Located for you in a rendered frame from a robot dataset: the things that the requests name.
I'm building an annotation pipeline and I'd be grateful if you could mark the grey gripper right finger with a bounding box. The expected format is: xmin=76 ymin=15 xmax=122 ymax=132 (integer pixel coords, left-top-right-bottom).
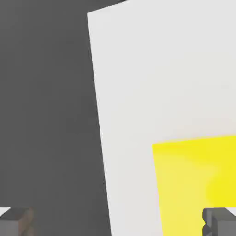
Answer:
xmin=202 ymin=207 xmax=236 ymax=236

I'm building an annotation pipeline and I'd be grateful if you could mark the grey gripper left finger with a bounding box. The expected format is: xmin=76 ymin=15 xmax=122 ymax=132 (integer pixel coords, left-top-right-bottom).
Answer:
xmin=0 ymin=207 xmax=35 ymax=236

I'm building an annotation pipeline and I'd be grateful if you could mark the large yellow box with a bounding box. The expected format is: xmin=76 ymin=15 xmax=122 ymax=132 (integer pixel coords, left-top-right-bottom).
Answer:
xmin=152 ymin=135 xmax=236 ymax=236

